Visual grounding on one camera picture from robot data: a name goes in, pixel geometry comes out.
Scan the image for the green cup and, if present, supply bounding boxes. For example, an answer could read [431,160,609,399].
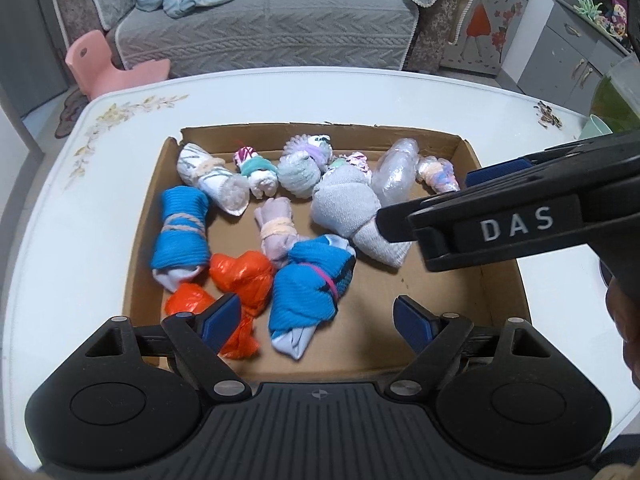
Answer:
[580,115,613,141]

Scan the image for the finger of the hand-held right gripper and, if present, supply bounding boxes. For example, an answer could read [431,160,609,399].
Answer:
[465,130,640,190]
[375,160,640,272]

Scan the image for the grey cabinet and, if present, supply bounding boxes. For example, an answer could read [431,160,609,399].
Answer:
[517,0,636,116]

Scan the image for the white sock roll teal band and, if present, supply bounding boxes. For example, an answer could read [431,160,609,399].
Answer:
[235,146,279,198]

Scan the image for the blue sock roll beige band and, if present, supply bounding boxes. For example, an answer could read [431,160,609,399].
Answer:
[152,186,211,293]

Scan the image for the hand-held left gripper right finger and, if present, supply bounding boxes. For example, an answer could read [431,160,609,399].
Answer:
[387,295,553,402]

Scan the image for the brown cardboard box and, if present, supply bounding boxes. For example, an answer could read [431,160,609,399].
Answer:
[122,121,531,376]

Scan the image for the blue sock roll pink band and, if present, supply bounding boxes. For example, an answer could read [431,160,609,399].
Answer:
[268,236,357,361]

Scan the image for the green spiky toy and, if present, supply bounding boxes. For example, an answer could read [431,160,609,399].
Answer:
[575,0,608,23]

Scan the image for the pastel striped sock roll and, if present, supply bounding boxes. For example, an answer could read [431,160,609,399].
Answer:
[417,156,461,193]

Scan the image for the sunflower seed pile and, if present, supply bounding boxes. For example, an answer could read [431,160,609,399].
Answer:
[536,101,563,128]

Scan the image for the pink plastic chair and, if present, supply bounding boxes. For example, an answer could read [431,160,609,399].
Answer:
[65,30,172,101]

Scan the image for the grey covered sofa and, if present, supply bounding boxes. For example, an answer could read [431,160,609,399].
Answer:
[50,0,488,78]

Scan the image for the orange plastic bag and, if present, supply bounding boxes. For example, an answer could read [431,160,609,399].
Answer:
[164,252,277,361]

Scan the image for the white pink patterned sock roll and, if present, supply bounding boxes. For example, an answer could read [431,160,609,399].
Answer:
[327,152,373,186]

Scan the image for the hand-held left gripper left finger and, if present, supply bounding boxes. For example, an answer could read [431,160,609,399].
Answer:
[85,294,253,402]

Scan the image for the pale green purple sock roll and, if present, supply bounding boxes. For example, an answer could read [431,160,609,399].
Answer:
[277,134,333,198]

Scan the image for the white grey patterned sock roll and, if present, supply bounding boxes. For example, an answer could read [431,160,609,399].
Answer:
[176,142,251,217]

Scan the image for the lavender sock roll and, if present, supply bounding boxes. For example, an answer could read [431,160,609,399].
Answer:
[254,197,301,268]

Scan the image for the clear plastic container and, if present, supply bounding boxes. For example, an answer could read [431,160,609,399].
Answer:
[580,55,640,136]

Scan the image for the clear plastic bag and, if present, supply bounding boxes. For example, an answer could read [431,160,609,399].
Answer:
[375,140,421,206]

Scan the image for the person's right hand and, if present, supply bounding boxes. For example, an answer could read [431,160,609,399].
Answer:
[605,280,640,388]

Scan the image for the colourful toys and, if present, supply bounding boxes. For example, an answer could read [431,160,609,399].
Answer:
[600,2,632,43]

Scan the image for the brown floor mat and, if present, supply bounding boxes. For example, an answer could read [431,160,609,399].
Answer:
[54,87,91,138]

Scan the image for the large grey sock roll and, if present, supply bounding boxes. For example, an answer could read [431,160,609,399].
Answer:
[312,167,413,267]

